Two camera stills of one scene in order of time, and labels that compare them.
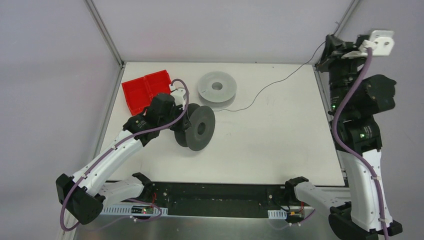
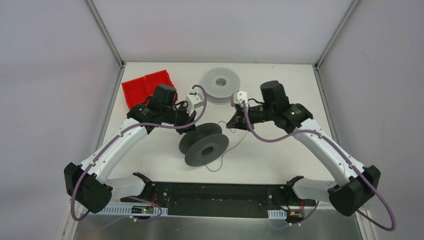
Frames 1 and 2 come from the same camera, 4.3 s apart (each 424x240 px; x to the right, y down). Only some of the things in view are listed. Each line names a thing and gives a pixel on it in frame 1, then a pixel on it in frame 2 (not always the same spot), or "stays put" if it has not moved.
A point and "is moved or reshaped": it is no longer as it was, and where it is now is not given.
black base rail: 218,199 stays put
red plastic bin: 139,92 stays put
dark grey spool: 197,136 is moved or reshaped
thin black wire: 270,83 to 222,163
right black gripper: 337,62 to 240,115
